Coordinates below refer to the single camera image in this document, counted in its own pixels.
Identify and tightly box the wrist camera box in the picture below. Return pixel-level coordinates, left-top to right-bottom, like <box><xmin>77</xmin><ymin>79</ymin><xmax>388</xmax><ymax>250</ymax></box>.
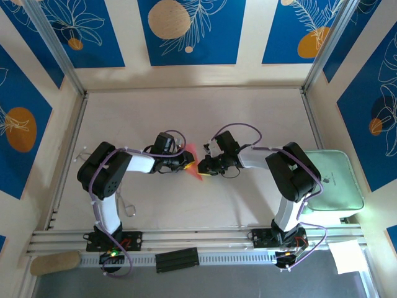
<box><xmin>154</xmin><ymin>132</ymin><xmax>184</xmax><ymax>155</ymax></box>
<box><xmin>204</xmin><ymin>130</ymin><xmax>239</xmax><ymax>158</ymax></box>

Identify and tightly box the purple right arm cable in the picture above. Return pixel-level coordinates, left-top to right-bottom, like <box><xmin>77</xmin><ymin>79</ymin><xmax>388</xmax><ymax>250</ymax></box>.
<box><xmin>215</xmin><ymin>123</ymin><xmax>329</xmax><ymax>271</ymax></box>

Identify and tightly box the blue floral wall poster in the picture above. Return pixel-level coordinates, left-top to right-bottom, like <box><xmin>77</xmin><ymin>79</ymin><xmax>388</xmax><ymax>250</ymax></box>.
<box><xmin>0</xmin><ymin>0</ymin><xmax>65</xmax><ymax>90</ymax></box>
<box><xmin>40</xmin><ymin>0</ymin><xmax>127</xmax><ymax>69</ymax></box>
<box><xmin>336</xmin><ymin>21</ymin><xmax>397</xmax><ymax>192</ymax></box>
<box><xmin>262</xmin><ymin>0</ymin><xmax>344</xmax><ymax>65</ymax></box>
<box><xmin>322</xmin><ymin>0</ymin><xmax>383</xmax><ymax>84</ymax></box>
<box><xmin>0</xmin><ymin>45</ymin><xmax>53</xmax><ymax>199</ymax></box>
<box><xmin>137</xmin><ymin>0</ymin><xmax>248</xmax><ymax>66</ymax></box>

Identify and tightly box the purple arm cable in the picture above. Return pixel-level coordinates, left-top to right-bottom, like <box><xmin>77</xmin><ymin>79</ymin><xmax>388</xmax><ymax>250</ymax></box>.
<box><xmin>215</xmin><ymin>123</ymin><xmax>329</xmax><ymax>271</ymax></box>
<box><xmin>88</xmin><ymin>129</ymin><xmax>187</xmax><ymax>278</ymax></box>

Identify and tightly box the beige oval pad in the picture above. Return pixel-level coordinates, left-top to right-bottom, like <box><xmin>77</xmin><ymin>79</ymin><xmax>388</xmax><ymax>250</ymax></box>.
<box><xmin>30</xmin><ymin>251</ymin><xmax>82</xmax><ymax>276</ymax></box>

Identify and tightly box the white paper note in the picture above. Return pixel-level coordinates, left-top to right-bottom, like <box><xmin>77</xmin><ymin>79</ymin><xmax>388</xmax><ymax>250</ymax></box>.
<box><xmin>328</xmin><ymin>238</ymin><xmax>368</xmax><ymax>276</ymax></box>

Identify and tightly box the black slotted block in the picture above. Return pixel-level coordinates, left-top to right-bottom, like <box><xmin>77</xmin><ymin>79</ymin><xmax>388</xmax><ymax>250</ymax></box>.
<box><xmin>154</xmin><ymin>247</ymin><xmax>200</xmax><ymax>274</ymax></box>

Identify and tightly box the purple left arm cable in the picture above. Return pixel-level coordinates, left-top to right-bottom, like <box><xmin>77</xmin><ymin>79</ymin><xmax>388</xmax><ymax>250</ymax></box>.
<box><xmin>88</xmin><ymin>129</ymin><xmax>187</xmax><ymax>278</ymax></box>

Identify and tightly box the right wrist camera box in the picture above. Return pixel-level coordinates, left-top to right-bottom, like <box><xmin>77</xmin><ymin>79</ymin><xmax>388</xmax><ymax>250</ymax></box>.
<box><xmin>204</xmin><ymin>130</ymin><xmax>239</xmax><ymax>158</ymax></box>

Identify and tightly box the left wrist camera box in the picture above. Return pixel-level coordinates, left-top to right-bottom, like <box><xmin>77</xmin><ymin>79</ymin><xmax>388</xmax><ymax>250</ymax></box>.
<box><xmin>154</xmin><ymin>132</ymin><xmax>184</xmax><ymax>155</ymax></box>

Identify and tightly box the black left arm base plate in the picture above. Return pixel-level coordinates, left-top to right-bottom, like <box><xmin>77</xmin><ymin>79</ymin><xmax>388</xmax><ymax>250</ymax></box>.
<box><xmin>85</xmin><ymin>231</ymin><xmax>143</xmax><ymax>252</ymax></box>

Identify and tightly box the aluminium frame post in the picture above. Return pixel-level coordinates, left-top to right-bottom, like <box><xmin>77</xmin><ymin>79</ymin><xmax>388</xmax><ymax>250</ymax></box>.
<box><xmin>23</xmin><ymin>0</ymin><xmax>87</xmax><ymax>96</ymax></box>
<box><xmin>302</xmin><ymin>0</ymin><xmax>357</xmax><ymax>94</ymax></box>

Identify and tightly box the mint green zip case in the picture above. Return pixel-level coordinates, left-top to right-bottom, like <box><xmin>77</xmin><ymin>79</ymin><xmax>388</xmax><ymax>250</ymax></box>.
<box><xmin>302</xmin><ymin>150</ymin><xmax>365</xmax><ymax>220</ymax></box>

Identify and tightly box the grey slotted cable duct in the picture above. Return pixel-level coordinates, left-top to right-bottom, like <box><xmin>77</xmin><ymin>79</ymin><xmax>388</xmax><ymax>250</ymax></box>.
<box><xmin>79</xmin><ymin>250</ymin><xmax>279</xmax><ymax>267</ymax></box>

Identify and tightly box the black controller board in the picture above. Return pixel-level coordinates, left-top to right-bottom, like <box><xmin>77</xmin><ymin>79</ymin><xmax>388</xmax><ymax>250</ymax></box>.
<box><xmin>99</xmin><ymin>251</ymin><xmax>125</xmax><ymax>274</ymax></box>
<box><xmin>275</xmin><ymin>251</ymin><xmax>300</xmax><ymax>269</ymax></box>

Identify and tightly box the long aluminium table rail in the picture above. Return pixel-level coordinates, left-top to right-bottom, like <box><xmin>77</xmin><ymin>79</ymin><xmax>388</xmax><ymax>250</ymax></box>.
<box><xmin>26</xmin><ymin>228</ymin><xmax>368</xmax><ymax>257</ymax></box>

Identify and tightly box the pink square paper sheet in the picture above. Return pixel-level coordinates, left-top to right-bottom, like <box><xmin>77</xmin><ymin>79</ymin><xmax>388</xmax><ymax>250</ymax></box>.
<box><xmin>185</xmin><ymin>142</ymin><xmax>205</xmax><ymax>181</ymax></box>

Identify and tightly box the aluminium side rail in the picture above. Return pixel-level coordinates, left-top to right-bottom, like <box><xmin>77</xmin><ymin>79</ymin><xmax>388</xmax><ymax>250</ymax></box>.
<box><xmin>300</xmin><ymin>88</ymin><xmax>325</xmax><ymax>153</ymax></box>
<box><xmin>45</xmin><ymin>93</ymin><xmax>89</xmax><ymax>231</ymax></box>

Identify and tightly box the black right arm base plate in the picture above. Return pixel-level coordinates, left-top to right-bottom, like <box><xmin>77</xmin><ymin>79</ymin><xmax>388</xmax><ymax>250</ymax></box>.
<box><xmin>249</xmin><ymin>228</ymin><xmax>310</xmax><ymax>249</ymax></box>

